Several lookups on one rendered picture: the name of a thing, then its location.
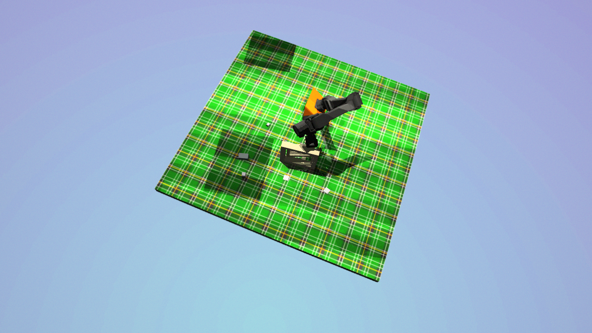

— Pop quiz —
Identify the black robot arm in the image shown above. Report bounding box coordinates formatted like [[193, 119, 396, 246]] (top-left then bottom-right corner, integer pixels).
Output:
[[293, 92, 363, 138]]

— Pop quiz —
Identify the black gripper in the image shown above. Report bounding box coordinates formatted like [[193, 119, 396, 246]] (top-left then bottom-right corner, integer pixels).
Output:
[[302, 115, 318, 148]]

